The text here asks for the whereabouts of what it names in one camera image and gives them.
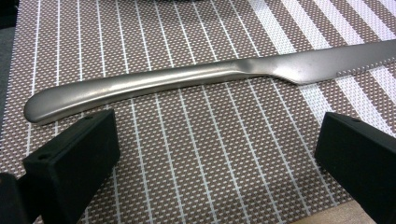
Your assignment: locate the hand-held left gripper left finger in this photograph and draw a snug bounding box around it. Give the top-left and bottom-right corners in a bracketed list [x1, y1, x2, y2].
[21, 108, 121, 224]

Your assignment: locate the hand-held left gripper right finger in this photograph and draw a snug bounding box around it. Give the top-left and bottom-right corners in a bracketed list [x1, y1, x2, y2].
[314, 111, 396, 224]

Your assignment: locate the stainless steel table knife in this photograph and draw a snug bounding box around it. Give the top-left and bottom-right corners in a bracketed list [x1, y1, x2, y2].
[23, 39, 396, 126]

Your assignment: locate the brown white striped woven placemat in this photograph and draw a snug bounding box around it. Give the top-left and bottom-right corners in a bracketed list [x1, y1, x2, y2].
[0, 0, 396, 224]

